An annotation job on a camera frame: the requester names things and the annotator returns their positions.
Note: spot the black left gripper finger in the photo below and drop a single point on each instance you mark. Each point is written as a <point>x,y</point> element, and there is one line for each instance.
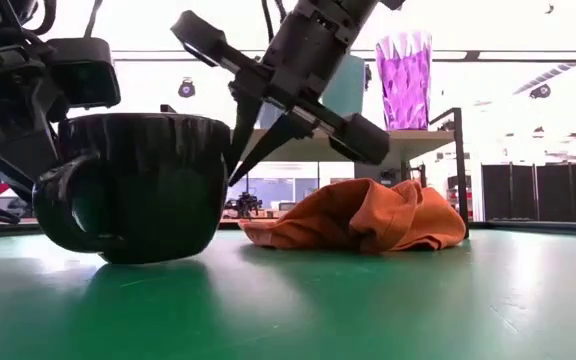
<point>18,135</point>
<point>15,177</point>

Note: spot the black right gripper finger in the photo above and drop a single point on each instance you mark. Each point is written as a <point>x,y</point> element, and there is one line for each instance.
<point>278,140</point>
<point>244,125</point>

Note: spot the teal plastic cup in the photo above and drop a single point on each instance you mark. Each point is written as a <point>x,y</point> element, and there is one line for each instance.
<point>348,90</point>

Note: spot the black ceramic mug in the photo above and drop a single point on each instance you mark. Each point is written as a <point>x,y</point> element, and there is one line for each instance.
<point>158,190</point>

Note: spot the dark ceiling fixture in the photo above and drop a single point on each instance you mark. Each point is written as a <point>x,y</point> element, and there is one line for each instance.
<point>186,89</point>
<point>541,91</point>

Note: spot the distant black robot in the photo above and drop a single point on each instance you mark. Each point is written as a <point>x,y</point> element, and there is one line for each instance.
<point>244,205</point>

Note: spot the orange cloth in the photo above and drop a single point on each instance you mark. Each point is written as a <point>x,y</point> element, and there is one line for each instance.
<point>368,215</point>

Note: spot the wooden board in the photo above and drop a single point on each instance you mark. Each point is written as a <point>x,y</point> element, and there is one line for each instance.
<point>418,142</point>

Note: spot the green table mat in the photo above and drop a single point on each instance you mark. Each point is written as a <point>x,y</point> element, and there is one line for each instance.
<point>318,305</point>

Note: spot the black room partition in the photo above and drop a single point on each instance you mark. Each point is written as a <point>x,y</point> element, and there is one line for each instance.
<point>543,192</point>

